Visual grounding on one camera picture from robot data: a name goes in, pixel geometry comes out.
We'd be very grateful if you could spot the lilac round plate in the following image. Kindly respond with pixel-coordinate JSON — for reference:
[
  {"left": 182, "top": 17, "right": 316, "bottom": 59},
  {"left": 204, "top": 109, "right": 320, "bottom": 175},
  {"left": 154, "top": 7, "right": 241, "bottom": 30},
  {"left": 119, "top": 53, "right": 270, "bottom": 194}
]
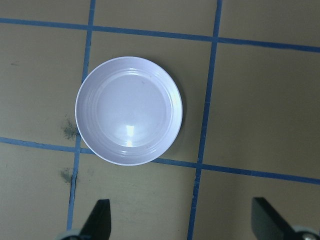
[{"left": 74, "top": 56, "right": 184, "bottom": 167}]

